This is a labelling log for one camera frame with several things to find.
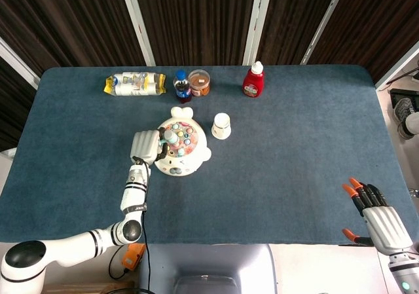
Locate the grey sneaker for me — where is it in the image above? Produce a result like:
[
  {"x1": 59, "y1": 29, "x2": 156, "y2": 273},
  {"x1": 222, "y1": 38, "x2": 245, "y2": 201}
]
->
[{"x1": 392, "y1": 97, "x2": 416, "y2": 124}]

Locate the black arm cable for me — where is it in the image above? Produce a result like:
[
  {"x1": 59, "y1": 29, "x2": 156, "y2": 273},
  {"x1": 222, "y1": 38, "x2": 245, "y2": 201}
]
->
[{"x1": 132, "y1": 156, "x2": 153, "y2": 294}]

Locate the blue table cloth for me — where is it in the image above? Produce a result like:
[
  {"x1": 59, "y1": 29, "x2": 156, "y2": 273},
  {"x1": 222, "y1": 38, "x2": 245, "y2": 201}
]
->
[{"x1": 0, "y1": 65, "x2": 419, "y2": 246}]

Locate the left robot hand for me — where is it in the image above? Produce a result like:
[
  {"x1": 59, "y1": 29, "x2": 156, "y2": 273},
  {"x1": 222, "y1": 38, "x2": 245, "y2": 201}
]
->
[{"x1": 130, "y1": 127, "x2": 170, "y2": 166}]

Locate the white partition post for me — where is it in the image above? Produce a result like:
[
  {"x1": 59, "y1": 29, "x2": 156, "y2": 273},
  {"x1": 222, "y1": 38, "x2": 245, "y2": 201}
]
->
[
  {"x1": 0, "y1": 37, "x2": 41, "y2": 90},
  {"x1": 117, "y1": 0, "x2": 156, "y2": 67},
  {"x1": 300, "y1": 0, "x2": 350, "y2": 65},
  {"x1": 374, "y1": 41, "x2": 419, "y2": 91},
  {"x1": 242, "y1": 0, "x2": 274, "y2": 66}
]

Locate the cola bottle with blue cap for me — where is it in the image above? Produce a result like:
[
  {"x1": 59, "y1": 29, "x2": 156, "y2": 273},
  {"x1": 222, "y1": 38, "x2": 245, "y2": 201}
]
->
[{"x1": 173, "y1": 69, "x2": 192, "y2": 104}]

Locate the teal toy hammer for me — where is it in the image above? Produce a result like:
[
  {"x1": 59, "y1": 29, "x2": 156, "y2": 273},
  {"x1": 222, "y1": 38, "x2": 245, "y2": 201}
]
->
[{"x1": 158, "y1": 129, "x2": 180, "y2": 154}]

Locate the red ketchup squeeze bottle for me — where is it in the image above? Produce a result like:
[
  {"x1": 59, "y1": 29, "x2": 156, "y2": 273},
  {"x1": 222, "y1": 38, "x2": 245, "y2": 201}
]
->
[{"x1": 242, "y1": 60, "x2": 265, "y2": 98}]

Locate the orange device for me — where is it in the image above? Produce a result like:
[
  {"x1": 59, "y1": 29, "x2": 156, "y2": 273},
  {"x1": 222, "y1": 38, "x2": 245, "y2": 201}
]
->
[{"x1": 121, "y1": 243, "x2": 147, "y2": 271}]

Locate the white paper cup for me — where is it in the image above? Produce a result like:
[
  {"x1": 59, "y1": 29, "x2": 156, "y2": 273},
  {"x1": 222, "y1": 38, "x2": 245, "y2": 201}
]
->
[{"x1": 211, "y1": 112, "x2": 232, "y2": 140}]

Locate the grey robot torso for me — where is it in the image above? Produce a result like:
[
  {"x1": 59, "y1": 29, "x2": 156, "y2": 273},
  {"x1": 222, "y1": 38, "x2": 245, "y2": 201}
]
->
[{"x1": 137, "y1": 243, "x2": 279, "y2": 294}]

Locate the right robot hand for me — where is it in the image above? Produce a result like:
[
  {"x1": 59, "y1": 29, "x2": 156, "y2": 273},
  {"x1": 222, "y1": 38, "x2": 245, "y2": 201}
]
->
[{"x1": 341, "y1": 177, "x2": 414, "y2": 255}]

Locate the plastic pack of white rolls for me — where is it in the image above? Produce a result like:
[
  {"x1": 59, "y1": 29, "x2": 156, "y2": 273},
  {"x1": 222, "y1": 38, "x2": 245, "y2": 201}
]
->
[{"x1": 103, "y1": 72, "x2": 167, "y2": 97}]

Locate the clear jar with orange snacks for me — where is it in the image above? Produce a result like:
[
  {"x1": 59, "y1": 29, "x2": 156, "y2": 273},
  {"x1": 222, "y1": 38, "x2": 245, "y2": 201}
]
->
[{"x1": 188, "y1": 69, "x2": 212, "y2": 98}]

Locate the white seal whack-a-mole toy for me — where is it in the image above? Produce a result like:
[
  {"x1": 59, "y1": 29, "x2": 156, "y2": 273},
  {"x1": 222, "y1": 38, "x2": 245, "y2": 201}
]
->
[{"x1": 153, "y1": 106, "x2": 212, "y2": 177}]

